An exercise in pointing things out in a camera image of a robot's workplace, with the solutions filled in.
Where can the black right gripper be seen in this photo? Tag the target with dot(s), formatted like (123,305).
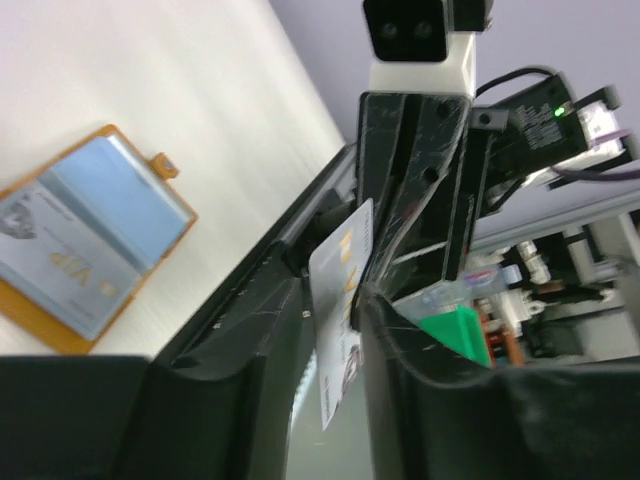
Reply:
(423,163)

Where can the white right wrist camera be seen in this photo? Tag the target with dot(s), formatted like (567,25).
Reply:
(425,46)

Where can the silver VIP card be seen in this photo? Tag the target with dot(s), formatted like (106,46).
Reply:
(57,261)

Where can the yellow leather card holder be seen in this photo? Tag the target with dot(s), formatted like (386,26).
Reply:
(125,199)

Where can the green plastic block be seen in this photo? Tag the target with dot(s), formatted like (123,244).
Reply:
(461,331)

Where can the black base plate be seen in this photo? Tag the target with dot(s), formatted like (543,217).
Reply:
(336,176)

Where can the right aluminium frame post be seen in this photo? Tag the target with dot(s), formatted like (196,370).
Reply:
(536,212)

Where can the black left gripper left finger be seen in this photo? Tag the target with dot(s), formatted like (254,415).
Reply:
(218,408)

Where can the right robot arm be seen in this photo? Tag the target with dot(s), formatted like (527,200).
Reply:
(535,128)

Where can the silver diamond card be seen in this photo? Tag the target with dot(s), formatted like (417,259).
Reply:
(335,270)

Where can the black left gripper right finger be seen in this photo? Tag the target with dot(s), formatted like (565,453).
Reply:
(434,414)

